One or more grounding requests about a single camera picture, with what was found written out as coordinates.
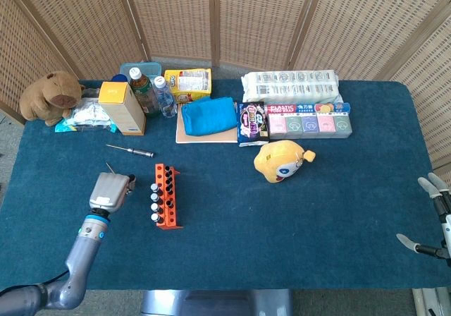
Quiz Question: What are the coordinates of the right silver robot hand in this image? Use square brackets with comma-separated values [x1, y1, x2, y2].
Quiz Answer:
[396, 172, 451, 260]

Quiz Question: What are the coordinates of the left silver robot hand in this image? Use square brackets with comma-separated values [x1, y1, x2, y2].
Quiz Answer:
[88, 171, 137, 214]

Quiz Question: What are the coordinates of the orange battery rack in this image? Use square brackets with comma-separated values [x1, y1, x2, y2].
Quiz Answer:
[154, 163, 184, 231]

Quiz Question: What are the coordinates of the silver wet wipes pack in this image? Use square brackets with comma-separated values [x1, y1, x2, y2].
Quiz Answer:
[54, 97, 119, 134]

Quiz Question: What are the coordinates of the tall yellow cardboard box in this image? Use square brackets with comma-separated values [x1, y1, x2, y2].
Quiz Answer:
[97, 81, 147, 136]

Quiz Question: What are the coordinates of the green tea bottle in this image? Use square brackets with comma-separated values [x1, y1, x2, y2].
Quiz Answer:
[128, 67, 161, 117]

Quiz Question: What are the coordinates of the clear water bottle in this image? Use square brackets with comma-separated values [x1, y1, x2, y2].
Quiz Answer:
[152, 75, 178, 119]

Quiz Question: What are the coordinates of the brown capybara plush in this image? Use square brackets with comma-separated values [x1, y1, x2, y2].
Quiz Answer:
[19, 71, 87, 127]

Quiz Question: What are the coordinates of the beige flat board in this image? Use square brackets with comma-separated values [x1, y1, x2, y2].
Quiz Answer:
[175, 103, 239, 144]

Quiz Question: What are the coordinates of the folded blue cloth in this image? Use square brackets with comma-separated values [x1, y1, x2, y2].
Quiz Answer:
[180, 96, 238, 137]

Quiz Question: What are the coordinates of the blue lidded plastic container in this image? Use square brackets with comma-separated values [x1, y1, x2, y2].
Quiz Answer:
[118, 61, 161, 84]

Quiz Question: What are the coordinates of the yellow snack bag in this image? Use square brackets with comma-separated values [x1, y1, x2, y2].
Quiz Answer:
[163, 68, 213, 104]

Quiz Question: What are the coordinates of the grey robot torso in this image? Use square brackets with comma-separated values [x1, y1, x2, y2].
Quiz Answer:
[140, 289, 294, 316]

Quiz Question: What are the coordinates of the dark purple pad pack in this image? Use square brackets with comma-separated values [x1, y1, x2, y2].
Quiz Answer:
[237, 101, 271, 147]

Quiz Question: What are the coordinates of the blue carpet table cover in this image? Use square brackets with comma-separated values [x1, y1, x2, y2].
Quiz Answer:
[0, 79, 451, 291]

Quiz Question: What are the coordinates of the yellow plush toy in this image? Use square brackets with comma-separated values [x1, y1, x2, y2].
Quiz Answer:
[254, 140, 316, 184]

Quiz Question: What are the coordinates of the plastic food wrap box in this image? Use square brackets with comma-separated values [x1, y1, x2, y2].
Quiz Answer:
[264, 102, 352, 115]

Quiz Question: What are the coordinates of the white paper roll pack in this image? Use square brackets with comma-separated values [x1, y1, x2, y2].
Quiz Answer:
[241, 69, 344, 106]

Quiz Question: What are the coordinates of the woven rattan folding screen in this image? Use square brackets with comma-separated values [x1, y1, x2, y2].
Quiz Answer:
[0, 0, 451, 186]

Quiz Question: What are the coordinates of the white metal frame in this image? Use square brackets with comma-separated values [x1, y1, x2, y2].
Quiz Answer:
[412, 287, 451, 316]

